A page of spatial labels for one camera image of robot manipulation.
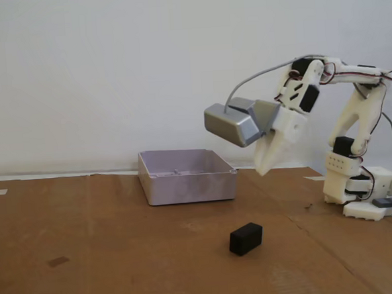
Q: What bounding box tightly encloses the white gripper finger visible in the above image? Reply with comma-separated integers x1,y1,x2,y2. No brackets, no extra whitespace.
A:
252,130,285,178
267,135,301,172

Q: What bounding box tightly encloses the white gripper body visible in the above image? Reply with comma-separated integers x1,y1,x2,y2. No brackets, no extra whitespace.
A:
268,103,311,146

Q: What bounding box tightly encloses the black rectangular block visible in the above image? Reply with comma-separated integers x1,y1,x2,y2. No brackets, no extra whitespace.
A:
227,220,266,257

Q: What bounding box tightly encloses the grey plastic box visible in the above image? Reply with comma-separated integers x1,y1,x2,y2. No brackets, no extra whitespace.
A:
136,144,240,208

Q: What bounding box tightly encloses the silver webcam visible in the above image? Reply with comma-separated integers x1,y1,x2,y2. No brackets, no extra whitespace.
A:
201,95,262,151

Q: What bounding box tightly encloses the brown cardboard sheet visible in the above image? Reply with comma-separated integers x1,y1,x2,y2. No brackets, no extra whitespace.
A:
0,153,392,294

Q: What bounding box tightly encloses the grey camera cable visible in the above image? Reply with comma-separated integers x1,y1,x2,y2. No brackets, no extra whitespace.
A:
221,49,392,199

